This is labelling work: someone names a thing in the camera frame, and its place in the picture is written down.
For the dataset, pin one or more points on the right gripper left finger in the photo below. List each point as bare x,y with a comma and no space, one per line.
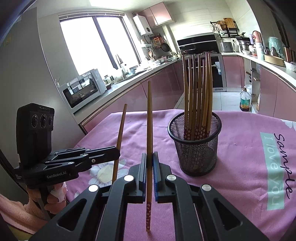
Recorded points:
98,213

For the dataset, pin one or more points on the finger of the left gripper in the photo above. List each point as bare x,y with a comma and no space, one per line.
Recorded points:
91,157
68,153

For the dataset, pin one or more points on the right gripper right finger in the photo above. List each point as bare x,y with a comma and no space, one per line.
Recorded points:
200,213

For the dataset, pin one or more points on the bamboo chopstick five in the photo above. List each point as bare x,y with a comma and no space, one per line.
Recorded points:
119,140

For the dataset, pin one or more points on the bamboo chopstick six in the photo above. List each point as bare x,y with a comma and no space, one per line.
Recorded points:
149,156

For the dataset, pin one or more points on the bamboo chopstick seven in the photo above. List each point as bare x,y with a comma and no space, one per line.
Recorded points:
199,95

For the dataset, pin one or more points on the bamboo chopstick nine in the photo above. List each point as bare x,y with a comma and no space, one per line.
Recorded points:
185,98

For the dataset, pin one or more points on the bamboo chopstick two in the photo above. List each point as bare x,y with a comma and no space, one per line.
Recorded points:
202,128

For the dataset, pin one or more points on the bamboo chopstick three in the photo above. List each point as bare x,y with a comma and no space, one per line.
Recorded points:
210,94

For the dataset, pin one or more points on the bamboo chopstick four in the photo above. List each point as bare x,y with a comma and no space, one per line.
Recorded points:
194,79

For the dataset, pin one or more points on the bamboo chopstick eight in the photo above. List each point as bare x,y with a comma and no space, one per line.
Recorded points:
190,63

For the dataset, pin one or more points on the kitchen window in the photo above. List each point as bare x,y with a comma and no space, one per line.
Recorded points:
100,42

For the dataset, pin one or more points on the left hand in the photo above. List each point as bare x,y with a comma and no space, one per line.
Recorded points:
56,200

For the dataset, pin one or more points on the black mesh utensil holder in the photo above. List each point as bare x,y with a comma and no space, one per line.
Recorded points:
198,157

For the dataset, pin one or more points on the white microwave oven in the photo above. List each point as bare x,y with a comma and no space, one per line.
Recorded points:
82,90

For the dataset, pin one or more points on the pink floral tablecloth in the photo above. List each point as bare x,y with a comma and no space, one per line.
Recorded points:
255,169

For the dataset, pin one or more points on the green oil bottle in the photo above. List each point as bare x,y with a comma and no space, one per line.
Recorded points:
245,100

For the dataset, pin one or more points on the black frying pan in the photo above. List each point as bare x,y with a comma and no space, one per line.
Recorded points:
165,47

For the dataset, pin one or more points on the black built-in oven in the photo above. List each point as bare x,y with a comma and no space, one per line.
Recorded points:
218,73

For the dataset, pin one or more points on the white water heater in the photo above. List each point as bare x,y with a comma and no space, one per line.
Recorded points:
142,25

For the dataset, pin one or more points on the pink upper cabinet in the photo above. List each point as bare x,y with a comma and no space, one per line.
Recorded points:
156,15

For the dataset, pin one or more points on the wooden round tray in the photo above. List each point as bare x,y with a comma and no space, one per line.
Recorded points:
274,60

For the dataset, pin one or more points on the pink kettle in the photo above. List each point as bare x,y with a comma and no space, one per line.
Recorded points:
257,38

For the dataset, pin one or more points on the teal covered appliance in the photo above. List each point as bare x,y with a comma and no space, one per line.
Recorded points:
278,45

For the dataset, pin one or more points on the black camera box left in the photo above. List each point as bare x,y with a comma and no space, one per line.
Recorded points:
34,126

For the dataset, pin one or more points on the black wall shelf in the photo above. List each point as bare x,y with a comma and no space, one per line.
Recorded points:
226,28

